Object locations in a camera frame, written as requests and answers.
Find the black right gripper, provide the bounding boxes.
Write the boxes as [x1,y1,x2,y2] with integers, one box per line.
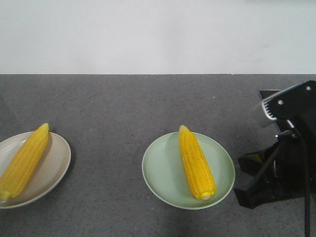
[234,130,316,209]

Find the yellow corn cob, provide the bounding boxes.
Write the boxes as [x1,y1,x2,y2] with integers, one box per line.
[0,123,49,203]
[178,125,216,200]

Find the black glass gas stove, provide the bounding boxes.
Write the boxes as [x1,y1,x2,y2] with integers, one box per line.
[259,89,280,100]

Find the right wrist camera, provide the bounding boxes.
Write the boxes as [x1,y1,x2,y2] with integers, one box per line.
[253,80,316,127]

